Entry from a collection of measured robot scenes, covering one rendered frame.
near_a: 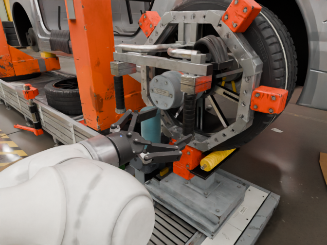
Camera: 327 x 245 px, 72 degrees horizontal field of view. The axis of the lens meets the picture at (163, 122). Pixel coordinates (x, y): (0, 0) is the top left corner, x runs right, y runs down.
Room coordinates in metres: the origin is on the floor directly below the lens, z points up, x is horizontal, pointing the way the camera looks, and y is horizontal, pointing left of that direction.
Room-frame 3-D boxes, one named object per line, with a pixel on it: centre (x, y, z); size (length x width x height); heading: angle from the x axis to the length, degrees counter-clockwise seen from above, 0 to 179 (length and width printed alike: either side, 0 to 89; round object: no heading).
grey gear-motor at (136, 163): (1.30, 0.03, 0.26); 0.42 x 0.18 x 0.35; 138
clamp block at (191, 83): (0.65, -0.10, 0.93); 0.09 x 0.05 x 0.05; 138
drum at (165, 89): (0.86, -0.06, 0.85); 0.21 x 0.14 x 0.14; 138
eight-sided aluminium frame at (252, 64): (0.91, -0.11, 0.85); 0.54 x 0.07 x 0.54; 48
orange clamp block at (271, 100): (0.70, -0.35, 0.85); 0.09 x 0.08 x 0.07; 48
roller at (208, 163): (0.90, -0.27, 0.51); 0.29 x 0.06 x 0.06; 138
